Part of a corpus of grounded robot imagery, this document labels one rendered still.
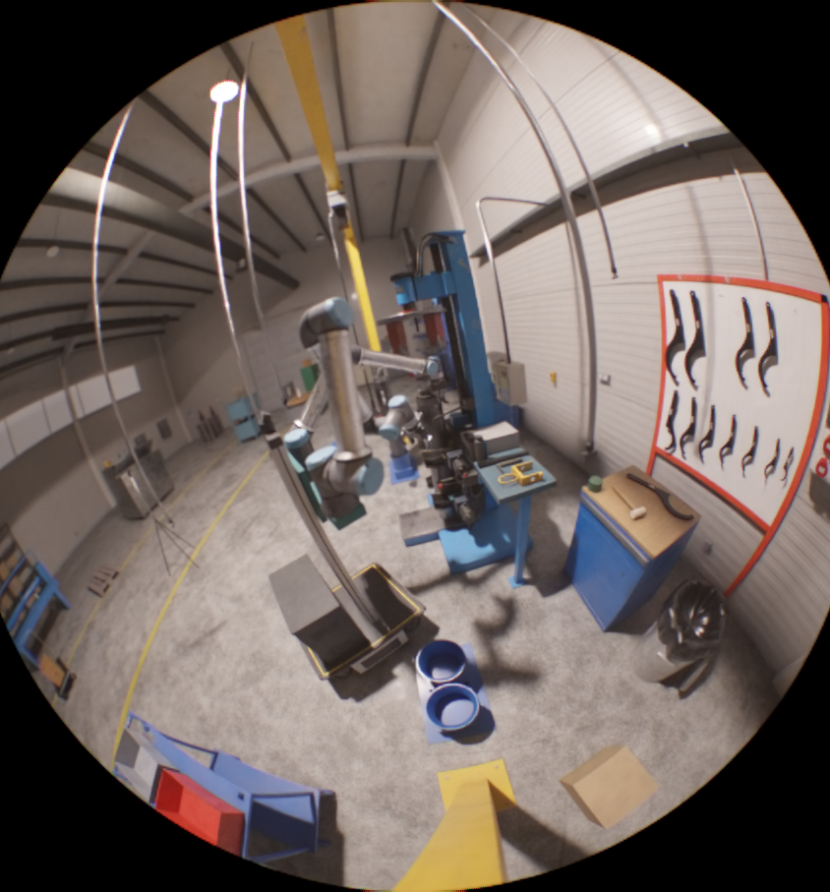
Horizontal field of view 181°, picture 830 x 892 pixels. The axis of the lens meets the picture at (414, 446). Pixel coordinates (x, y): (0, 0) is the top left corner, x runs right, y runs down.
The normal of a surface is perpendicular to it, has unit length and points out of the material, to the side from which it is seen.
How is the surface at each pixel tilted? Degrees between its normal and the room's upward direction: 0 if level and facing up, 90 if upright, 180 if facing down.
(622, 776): 0
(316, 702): 0
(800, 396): 90
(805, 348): 90
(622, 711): 0
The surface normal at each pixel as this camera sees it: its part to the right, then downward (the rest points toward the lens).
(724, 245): -0.97, 0.24
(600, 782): -0.20, -0.88
